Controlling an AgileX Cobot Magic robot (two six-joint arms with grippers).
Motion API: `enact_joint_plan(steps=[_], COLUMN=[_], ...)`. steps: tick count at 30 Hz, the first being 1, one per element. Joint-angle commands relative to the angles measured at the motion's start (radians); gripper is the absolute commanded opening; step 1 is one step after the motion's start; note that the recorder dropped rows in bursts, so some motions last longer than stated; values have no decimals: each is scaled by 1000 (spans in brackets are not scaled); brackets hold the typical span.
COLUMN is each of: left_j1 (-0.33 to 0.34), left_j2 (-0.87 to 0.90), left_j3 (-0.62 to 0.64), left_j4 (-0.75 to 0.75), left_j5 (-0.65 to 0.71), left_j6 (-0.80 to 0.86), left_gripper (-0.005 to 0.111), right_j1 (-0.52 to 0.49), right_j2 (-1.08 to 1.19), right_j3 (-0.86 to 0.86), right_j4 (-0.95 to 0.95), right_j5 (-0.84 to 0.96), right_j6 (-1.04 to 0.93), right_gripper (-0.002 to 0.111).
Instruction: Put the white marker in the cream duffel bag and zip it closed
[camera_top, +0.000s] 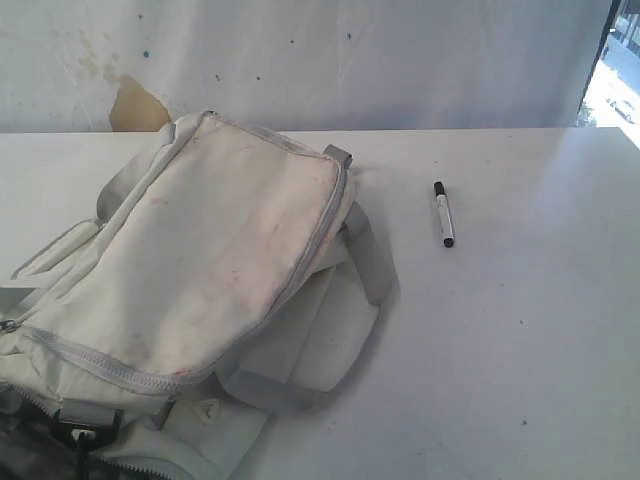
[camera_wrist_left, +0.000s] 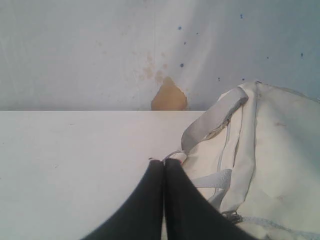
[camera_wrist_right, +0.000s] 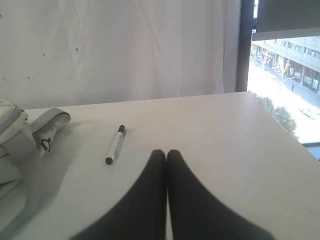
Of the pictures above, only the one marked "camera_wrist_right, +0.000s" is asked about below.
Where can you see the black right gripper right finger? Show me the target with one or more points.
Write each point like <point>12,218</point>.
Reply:
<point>195,213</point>

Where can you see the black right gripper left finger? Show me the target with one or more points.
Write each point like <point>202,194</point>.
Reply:
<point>141,213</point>

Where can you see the white canvas backpack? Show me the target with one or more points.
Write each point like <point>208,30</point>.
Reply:
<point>23,145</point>

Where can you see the black and white marker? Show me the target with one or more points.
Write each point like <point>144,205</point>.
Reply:
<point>115,146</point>

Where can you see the white backdrop curtain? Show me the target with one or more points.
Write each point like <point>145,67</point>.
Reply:
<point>57,53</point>

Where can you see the dark window frame post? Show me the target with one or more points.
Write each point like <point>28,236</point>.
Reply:
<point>246,24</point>

